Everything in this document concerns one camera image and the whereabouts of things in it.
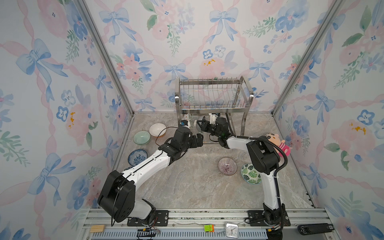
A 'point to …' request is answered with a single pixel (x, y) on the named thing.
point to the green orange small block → (209, 228)
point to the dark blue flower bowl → (197, 127)
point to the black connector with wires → (147, 232)
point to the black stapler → (305, 229)
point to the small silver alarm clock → (231, 230)
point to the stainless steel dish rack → (213, 95)
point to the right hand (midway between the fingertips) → (197, 120)
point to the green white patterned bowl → (185, 116)
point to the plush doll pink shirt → (275, 138)
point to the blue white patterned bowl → (136, 156)
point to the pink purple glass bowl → (227, 166)
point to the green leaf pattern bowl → (250, 175)
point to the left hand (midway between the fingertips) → (197, 135)
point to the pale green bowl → (142, 137)
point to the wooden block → (97, 228)
